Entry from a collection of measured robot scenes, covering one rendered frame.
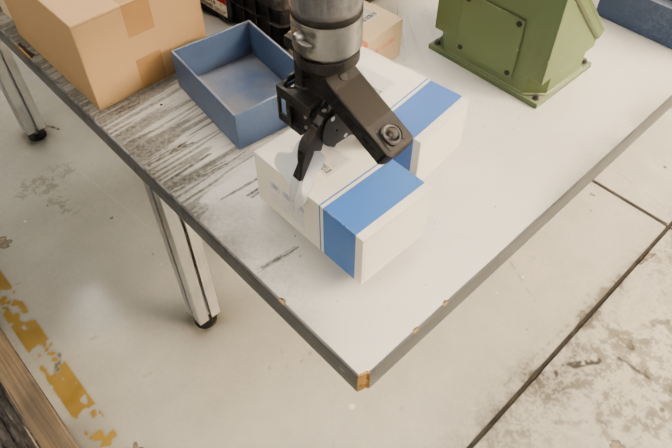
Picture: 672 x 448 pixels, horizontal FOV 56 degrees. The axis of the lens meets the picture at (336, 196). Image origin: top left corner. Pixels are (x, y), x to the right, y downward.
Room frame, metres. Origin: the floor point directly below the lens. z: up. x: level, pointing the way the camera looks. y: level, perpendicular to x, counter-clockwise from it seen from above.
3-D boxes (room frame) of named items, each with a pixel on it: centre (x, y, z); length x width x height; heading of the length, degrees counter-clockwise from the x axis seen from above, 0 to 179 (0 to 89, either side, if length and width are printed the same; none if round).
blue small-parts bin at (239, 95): (0.81, 0.15, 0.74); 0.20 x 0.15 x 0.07; 37
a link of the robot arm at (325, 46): (0.56, 0.01, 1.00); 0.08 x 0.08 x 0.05
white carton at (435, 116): (0.72, -0.08, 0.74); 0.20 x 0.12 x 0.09; 49
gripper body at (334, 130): (0.57, 0.01, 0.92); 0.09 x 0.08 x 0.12; 43
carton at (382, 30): (0.92, -0.02, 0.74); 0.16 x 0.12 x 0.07; 139
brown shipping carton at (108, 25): (0.97, 0.41, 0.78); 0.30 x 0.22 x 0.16; 43
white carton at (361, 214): (0.55, -0.01, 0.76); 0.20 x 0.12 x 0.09; 43
